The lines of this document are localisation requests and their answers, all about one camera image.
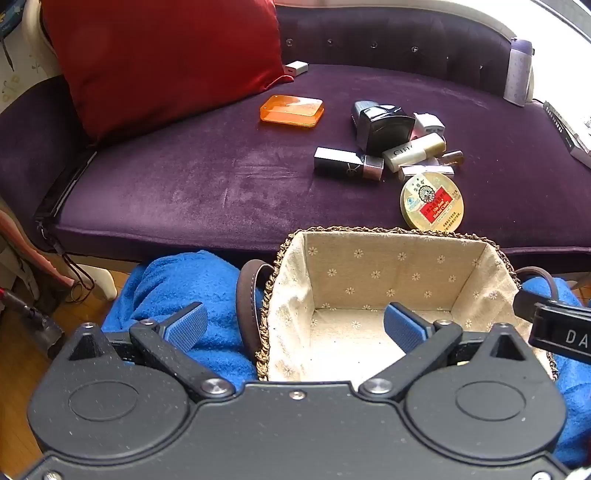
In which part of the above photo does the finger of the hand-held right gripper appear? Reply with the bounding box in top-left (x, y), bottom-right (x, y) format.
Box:
top-left (513, 287), bottom-right (543, 324)

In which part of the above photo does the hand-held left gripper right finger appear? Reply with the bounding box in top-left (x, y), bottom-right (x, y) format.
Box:
top-left (360, 302), bottom-right (528, 401)

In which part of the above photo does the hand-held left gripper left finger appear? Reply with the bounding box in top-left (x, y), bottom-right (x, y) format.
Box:
top-left (69, 302), bottom-right (235, 401)

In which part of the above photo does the woven basket with floral lining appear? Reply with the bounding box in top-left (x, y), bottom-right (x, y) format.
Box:
top-left (235, 226), bottom-right (559, 384)

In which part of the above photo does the round metal tin lid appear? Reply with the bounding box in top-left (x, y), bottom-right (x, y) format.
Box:
top-left (400, 172), bottom-right (465, 230)

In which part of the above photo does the white tube with gold cap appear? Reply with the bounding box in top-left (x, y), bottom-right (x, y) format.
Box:
top-left (382, 133), bottom-right (447, 173)

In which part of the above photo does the dark silver lipstick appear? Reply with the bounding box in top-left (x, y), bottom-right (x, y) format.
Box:
top-left (314, 147), bottom-right (385, 182)

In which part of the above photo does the black glossy box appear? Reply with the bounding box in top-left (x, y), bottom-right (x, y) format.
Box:
top-left (358, 106), bottom-right (416, 154)

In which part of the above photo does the white travel adapter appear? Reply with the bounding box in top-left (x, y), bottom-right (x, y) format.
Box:
top-left (412, 112), bottom-right (446, 139)

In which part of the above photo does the orange translucent box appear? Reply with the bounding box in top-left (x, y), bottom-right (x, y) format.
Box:
top-left (259, 94), bottom-right (325, 128)

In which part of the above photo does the blue fleece blanket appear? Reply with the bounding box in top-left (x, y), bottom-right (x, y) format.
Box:
top-left (102, 250), bottom-right (591, 472)

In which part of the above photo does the red and grey vacuum cleaner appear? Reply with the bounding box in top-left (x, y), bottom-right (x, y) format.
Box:
top-left (0, 286), bottom-right (65, 358)

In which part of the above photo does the purple velvet sofa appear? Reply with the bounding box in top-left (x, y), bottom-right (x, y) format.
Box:
top-left (0, 0), bottom-right (591, 301)

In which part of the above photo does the thick grey book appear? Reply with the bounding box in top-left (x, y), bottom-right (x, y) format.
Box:
top-left (570, 138), bottom-right (591, 169)

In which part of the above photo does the salmon pink tube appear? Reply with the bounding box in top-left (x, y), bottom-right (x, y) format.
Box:
top-left (0, 210), bottom-right (77, 287)

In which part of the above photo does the dark spine book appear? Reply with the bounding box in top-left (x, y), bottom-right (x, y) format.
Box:
top-left (542, 100), bottom-right (591, 153)

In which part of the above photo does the lavender water bottle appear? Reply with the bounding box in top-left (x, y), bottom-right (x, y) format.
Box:
top-left (503, 38), bottom-right (534, 107)

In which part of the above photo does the red cushion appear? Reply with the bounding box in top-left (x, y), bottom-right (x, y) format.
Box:
top-left (41, 0), bottom-right (295, 145)

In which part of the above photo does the black flat device with strap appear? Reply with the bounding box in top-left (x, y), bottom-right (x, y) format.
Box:
top-left (33, 150), bottom-right (100, 291)

